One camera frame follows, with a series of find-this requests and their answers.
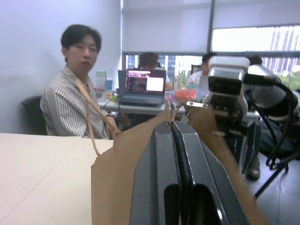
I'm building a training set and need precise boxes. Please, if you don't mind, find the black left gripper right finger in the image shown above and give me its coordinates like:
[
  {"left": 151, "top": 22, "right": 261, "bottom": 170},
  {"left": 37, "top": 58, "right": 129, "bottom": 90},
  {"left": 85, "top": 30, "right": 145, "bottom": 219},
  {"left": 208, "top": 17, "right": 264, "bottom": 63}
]
[{"left": 172, "top": 120, "right": 250, "bottom": 225}]

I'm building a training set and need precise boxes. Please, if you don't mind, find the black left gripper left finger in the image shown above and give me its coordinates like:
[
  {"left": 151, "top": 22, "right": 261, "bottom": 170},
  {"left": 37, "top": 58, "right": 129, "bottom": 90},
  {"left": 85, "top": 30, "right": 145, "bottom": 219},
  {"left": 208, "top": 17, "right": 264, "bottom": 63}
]
[{"left": 128, "top": 121, "right": 181, "bottom": 225}]

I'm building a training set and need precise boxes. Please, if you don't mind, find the brown paper bag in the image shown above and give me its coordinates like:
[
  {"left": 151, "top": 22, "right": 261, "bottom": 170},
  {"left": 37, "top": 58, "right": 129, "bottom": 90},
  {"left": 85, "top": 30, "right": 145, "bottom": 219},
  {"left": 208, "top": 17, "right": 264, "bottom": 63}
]
[{"left": 76, "top": 78, "right": 270, "bottom": 225}]

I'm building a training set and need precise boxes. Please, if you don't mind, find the brown shoe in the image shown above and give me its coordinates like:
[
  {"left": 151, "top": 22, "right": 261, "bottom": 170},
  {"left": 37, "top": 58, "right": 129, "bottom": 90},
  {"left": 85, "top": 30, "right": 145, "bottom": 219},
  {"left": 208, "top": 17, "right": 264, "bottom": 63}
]
[{"left": 247, "top": 154, "right": 261, "bottom": 180}]

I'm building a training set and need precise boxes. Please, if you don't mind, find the orange bowl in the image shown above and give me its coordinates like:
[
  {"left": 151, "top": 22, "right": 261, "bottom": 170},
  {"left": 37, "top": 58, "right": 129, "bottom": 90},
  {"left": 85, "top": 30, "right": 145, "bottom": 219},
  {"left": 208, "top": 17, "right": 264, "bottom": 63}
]
[{"left": 174, "top": 89, "right": 197, "bottom": 101}]

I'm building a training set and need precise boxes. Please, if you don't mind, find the person in white shirt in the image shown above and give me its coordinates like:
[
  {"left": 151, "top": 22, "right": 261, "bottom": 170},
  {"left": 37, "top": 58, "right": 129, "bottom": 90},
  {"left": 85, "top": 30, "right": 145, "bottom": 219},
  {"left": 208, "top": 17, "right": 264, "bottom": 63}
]
[{"left": 189, "top": 52, "right": 219, "bottom": 83}]

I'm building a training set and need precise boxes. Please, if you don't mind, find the person with dark hair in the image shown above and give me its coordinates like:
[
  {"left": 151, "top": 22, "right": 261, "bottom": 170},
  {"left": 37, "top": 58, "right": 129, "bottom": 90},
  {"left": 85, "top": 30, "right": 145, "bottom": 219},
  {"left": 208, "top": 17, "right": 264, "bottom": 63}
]
[{"left": 247, "top": 55, "right": 283, "bottom": 79}]

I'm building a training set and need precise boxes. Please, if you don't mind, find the black tripod stand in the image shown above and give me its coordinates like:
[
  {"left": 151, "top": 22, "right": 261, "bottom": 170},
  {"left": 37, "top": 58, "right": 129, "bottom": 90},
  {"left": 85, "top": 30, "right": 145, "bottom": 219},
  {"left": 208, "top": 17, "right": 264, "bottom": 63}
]
[{"left": 254, "top": 153, "right": 300, "bottom": 200}]

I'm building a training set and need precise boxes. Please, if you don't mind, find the white office desk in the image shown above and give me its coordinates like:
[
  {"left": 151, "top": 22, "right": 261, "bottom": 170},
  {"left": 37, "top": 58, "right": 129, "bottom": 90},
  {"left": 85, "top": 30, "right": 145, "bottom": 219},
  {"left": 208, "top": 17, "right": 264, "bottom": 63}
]
[{"left": 97, "top": 100, "right": 167, "bottom": 116}]

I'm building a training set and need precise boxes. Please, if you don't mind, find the open laptop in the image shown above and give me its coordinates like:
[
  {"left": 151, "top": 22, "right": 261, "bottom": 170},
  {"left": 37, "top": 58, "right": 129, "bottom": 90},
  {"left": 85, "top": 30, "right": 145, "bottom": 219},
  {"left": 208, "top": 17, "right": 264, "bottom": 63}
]
[{"left": 117, "top": 69, "right": 167, "bottom": 106}]

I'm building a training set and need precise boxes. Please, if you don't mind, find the person behind laptop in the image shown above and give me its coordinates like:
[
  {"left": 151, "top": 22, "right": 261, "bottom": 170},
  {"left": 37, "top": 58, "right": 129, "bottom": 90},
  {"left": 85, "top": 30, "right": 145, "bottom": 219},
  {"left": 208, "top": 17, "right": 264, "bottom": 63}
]
[{"left": 138, "top": 52, "right": 173, "bottom": 91}]

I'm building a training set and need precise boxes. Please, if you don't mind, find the green lidded plastic jar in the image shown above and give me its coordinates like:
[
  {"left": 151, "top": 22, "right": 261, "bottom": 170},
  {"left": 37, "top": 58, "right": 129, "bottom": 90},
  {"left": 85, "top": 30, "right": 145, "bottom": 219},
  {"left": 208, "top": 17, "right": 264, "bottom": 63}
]
[{"left": 95, "top": 70, "right": 107, "bottom": 95}]

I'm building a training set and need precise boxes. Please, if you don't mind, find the short white roller blind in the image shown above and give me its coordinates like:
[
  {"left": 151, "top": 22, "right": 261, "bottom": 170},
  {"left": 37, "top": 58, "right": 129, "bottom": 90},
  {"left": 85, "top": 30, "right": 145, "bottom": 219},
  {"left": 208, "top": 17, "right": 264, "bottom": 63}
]
[{"left": 212, "top": 0, "right": 300, "bottom": 30}]

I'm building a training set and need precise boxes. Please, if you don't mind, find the person in striped shirt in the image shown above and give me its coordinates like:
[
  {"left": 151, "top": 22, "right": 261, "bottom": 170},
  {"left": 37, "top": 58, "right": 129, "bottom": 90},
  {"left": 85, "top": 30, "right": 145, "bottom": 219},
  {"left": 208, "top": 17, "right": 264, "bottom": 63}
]
[{"left": 39, "top": 23, "right": 118, "bottom": 140}]

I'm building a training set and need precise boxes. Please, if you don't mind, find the wide white roller blind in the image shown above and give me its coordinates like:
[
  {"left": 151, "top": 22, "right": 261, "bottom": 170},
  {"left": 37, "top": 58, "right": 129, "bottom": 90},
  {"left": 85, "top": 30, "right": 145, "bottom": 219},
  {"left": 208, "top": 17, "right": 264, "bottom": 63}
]
[{"left": 122, "top": 0, "right": 212, "bottom": 53}]

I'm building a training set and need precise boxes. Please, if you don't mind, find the black office chair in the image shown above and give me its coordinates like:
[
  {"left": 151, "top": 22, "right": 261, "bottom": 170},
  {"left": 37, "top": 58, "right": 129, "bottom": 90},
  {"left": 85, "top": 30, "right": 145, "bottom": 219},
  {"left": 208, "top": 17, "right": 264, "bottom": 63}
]
[{"left": 21, "top": 95, "right": 48, "bottom": 136}]

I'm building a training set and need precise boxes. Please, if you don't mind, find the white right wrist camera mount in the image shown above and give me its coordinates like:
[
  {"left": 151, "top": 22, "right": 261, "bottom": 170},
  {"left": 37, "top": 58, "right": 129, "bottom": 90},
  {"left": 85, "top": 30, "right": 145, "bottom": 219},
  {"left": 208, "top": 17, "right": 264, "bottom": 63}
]
[{"left": 205, "top": 56, "right": 251, "bottom": 113}]

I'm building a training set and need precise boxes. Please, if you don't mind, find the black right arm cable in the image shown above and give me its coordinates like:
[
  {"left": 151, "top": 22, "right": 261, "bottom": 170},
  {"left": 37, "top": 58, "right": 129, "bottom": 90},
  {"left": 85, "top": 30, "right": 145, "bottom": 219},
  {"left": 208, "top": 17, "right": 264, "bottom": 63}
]
[{"left": 243, "top": 74, "right": 300, "bottom": 171}]

